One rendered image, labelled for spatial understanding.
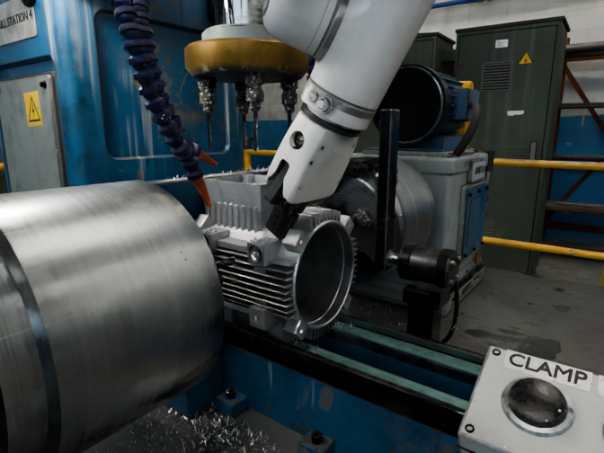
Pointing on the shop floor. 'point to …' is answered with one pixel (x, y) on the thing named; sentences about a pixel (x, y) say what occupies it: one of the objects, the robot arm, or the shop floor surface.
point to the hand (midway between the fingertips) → (281, 221)
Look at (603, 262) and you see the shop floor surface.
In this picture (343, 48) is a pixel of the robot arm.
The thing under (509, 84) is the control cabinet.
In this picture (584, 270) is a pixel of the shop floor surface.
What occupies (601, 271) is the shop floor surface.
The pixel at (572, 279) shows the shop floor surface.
